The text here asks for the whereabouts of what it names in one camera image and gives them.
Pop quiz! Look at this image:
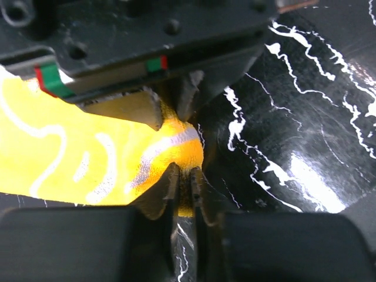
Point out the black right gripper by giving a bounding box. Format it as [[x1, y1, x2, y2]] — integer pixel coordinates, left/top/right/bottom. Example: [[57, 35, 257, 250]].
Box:
[[1, 1, 278, 131]]

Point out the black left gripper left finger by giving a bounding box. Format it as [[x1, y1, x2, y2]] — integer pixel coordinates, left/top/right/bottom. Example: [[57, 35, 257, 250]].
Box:
[[1, 163, 180, 281]]

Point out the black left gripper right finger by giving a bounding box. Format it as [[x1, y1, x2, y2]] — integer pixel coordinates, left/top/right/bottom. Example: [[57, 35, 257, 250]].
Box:
[[190, 168, 375, 281]]

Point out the orange and grey towel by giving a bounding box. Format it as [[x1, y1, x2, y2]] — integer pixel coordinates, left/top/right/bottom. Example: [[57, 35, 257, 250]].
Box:
[[1, 70, 203, 205]]

